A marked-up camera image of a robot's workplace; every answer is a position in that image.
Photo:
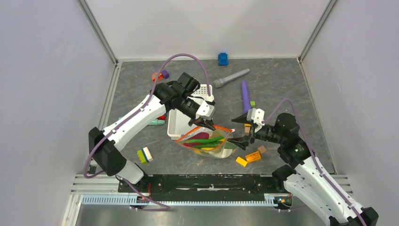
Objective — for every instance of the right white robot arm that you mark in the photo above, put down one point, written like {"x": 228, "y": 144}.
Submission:
{"x": 303, "y": 174}

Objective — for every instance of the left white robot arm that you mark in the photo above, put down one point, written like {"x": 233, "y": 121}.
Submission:
{"x": 105, "y": 145}

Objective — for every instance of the green chili pepper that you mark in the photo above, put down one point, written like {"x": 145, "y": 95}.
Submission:
{"x": 202, "y": 141}

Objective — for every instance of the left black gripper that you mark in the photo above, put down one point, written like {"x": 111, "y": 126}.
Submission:
{"x": 201, "y": 122}

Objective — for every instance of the orange transparent brick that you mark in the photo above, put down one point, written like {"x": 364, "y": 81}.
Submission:
{"x": 255, "y": 156}

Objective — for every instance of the brown wooden cube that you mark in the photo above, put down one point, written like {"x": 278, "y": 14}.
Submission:
{"x": 262, "y": 149}

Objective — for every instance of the dark green cucumber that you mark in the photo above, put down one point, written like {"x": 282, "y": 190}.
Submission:
{"x": 229, "y": 145}

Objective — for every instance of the yellow banana bunch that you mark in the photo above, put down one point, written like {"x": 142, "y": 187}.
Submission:
{"x": 208, "y": 151}

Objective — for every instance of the purple small block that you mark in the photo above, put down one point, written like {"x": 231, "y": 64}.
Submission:
{"x": 164, "y": 74}

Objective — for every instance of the brown cube under yellow brick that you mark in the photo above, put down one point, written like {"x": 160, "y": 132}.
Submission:
{"x": 247, "y": 129}

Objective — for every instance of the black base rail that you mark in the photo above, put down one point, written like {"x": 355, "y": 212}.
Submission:
{"x": 159, "y": 192}

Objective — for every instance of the red sweet potato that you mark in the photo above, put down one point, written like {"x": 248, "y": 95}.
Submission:
{"x": 200, "y": 136}

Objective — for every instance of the yellow flat brick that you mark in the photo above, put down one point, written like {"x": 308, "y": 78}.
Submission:
{"x": 241, "y": 161}

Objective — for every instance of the clear zip top bag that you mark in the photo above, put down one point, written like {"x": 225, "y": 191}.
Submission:
{"x": 220, "y": 131}

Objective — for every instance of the grey toy microphone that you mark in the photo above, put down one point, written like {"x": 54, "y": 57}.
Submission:
{"x": 218, "y": 83}

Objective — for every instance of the mint green toy microphone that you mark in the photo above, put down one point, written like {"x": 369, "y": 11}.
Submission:
{"x": 157, "y": 122}

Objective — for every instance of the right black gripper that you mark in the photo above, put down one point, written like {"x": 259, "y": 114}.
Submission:
{"x": 243, "y": 142}

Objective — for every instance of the purple toy microphone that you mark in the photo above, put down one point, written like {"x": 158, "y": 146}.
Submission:
{"x": 245, "y": 97}

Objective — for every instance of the blue toy car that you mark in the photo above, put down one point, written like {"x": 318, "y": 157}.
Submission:
{"x": 223, "y": 59}

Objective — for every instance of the white perforated plastic basket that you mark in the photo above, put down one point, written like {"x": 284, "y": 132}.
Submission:
{"x": 178, "y": 121}

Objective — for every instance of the white garlic bulb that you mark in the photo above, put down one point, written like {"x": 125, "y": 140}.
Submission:
{"x": 223, "y": 153}

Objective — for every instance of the green blue white block stack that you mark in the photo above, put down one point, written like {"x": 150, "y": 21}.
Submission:
{"x": 144, "y": 155}

